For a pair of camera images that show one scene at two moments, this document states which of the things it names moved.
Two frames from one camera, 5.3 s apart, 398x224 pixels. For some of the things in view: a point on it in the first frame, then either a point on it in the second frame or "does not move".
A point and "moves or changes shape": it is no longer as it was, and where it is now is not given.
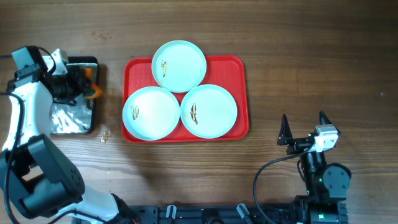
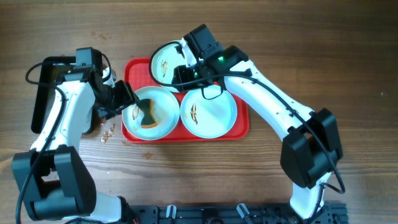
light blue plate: x=179 y=66 does not move
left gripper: x=80 y=82 -> x=125 y=94
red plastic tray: x=231 y=73 does not move
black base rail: x=301 y=213 does not move
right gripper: x=301 y=145 -> x=179 y=76
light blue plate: x=151 y=113 does not move
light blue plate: x=209 y=111 does not move
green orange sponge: x=99 y=92 moves or changes shape
